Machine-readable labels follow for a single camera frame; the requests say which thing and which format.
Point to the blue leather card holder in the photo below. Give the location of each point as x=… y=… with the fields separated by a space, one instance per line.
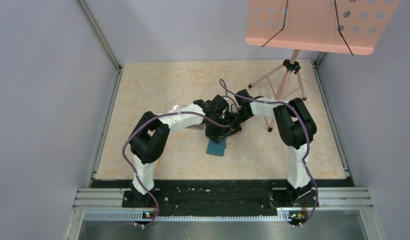
x=214 y=149

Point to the clear acrylic card box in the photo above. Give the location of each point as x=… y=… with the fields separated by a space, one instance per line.
x=172 y=107

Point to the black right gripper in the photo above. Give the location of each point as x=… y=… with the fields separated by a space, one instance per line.
x=234 y=128

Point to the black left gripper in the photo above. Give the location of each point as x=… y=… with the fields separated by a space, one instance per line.
x=214 y=135

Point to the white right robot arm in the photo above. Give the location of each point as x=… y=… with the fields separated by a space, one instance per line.
x=296 y=129

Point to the pink music stand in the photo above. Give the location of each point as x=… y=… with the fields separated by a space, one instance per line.
x=331 y=26

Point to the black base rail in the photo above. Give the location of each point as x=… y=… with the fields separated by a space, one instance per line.
x=221 y=198

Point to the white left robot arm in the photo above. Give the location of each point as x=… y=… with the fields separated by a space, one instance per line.
x=147 y=142

